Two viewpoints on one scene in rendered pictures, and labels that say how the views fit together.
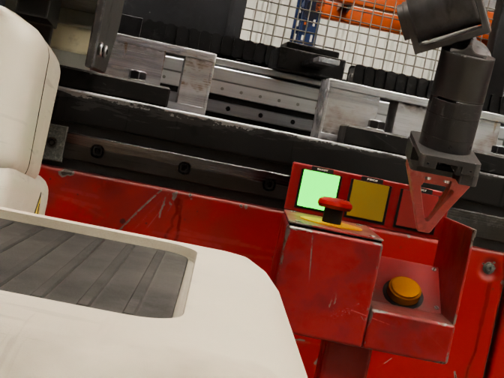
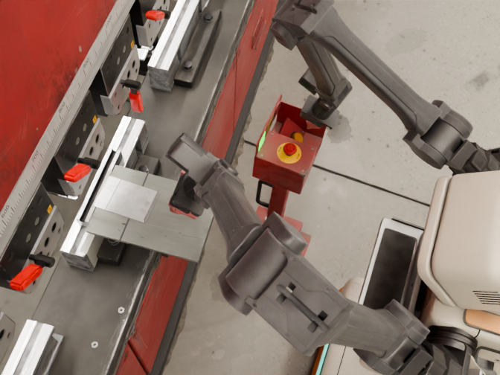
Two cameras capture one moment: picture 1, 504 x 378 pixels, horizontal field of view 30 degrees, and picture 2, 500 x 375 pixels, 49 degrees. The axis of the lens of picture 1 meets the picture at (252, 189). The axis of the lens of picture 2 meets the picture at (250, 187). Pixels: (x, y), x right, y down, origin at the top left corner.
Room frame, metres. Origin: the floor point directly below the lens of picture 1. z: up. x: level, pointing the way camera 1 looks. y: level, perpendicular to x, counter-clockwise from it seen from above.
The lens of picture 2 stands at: (0.90, 0.78, 2.15)
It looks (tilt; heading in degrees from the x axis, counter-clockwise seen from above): 61 degrees down; 288
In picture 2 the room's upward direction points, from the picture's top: 6 degrees clockwise
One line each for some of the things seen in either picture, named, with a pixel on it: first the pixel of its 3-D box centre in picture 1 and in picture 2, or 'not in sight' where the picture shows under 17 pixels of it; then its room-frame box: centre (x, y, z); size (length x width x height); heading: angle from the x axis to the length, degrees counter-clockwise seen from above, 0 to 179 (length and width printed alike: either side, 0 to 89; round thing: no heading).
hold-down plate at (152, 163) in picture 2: (65, 76); (130, 207); (1.36, 0.30, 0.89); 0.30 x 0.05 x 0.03; 98
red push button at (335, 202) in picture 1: (333, 213); (289, 150); (1.07, -0.10, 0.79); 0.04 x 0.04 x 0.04
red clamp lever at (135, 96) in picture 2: not in sight; (132, 96); (1.37, 0.18, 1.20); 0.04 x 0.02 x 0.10; 8
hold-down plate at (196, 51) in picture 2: (436, 153); (198, 45); (1.44, -0.26, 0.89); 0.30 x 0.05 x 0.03; 98
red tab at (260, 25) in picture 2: not in sight; (259, 29); (1.40, -0.69, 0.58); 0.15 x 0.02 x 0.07; 98
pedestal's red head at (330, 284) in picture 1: (364, 256); (290, 145); (1.08, -0.14, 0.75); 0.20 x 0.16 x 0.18; 91
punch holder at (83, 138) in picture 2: not in sight; (63, 142); (1.41, 0.37, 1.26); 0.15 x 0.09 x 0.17; 98
